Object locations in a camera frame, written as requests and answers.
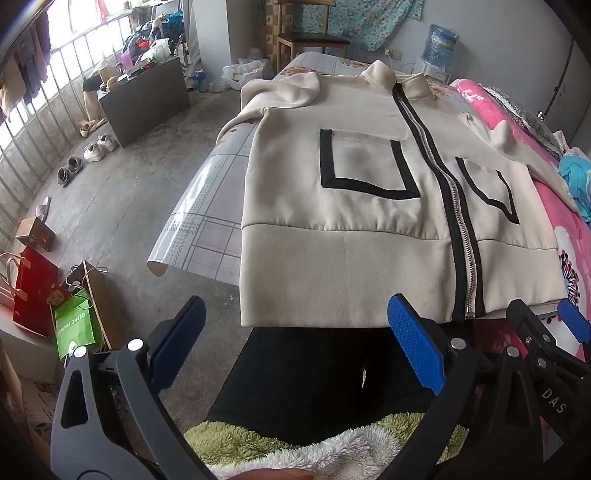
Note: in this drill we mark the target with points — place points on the small brown box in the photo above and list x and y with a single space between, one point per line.
37 234

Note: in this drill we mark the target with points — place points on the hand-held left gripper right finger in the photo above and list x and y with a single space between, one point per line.
415 341

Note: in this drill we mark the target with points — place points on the red gift bag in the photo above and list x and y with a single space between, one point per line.
37 290

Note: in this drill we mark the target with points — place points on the teal floral hanging cloth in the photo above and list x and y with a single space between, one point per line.
369 23

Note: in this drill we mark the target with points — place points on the white water dispenser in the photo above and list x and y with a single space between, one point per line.
438 73

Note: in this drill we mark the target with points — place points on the small blue bottle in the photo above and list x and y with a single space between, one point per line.
201 81

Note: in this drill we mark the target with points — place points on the white plastic bag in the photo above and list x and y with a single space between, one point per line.
240 74

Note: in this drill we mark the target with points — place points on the green paper bag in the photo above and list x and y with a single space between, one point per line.
74 327

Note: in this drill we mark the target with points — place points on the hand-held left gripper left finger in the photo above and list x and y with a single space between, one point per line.
178 341

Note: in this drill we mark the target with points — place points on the grey patterned cloth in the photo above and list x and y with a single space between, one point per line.
531 115

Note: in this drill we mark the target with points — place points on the grey cabinet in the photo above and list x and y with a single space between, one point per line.
147 101

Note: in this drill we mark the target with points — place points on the pink floral blanket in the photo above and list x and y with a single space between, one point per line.
568 240

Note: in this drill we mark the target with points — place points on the printed cardboard box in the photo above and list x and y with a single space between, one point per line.
37 406

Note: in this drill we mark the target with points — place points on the pile of bags and clothes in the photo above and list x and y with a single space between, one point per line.
143 44

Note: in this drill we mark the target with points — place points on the wheelchair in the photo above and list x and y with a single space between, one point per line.
180 37

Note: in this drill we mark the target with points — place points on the wooden chair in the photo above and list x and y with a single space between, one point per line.
314 39

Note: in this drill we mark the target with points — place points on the green white fleece garment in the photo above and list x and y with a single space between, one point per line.
332 457

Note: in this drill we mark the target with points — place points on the blue water bottle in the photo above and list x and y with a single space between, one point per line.
441 46

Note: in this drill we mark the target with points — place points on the brown paper bag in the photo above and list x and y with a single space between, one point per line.
101 304

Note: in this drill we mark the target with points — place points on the metal window railing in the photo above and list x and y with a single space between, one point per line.
67 110

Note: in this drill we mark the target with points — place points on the hanging clothes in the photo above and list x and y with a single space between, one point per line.
27 64

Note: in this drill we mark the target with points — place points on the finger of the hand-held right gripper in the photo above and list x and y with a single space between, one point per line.
573 321
521 316

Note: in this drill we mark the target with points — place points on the teal blue cloth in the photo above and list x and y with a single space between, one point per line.
577 177

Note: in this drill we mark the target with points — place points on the grey door panel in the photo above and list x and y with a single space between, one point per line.
565 92

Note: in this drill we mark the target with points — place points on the cream zip jacket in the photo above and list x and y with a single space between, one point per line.
360 258

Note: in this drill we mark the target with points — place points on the wall socket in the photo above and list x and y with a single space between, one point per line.
393 53

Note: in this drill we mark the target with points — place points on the table with floral cloth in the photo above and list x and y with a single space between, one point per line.
207 207

